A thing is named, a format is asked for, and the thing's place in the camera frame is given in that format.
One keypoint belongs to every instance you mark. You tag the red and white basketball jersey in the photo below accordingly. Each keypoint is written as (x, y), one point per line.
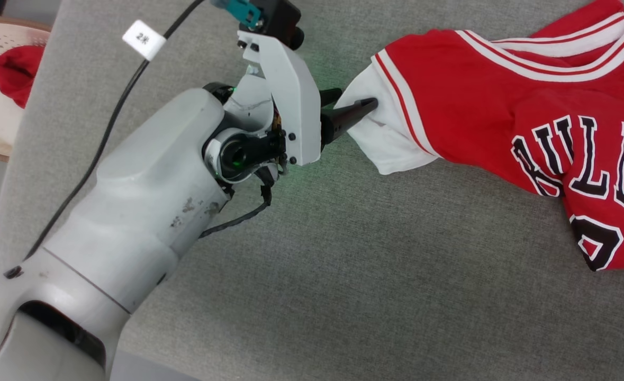
(476, 100)

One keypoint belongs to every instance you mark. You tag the red cloth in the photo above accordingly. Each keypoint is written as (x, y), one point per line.
(18, 71)

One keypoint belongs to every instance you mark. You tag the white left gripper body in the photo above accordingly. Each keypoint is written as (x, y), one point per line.
(288, 100)

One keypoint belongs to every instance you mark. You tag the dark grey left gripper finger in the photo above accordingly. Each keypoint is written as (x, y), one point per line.
(343, 119)
(330, 97)

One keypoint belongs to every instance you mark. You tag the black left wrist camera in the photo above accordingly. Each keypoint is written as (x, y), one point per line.
(280, 18)

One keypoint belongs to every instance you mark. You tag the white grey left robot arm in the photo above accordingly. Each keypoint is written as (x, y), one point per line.
(132, 211)

